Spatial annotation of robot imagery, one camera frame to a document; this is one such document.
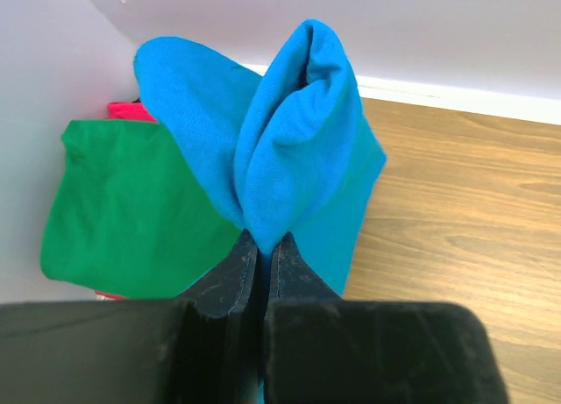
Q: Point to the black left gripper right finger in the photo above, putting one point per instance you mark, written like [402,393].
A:
[320,348]

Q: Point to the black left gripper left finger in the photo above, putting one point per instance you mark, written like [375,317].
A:
[198,347]

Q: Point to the blue t shirt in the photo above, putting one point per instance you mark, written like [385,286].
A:
[287,151]

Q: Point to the green folded t shirt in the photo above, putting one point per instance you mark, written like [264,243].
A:
[129,217]

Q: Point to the pink folded t shirt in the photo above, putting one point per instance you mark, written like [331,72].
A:
[132,111]

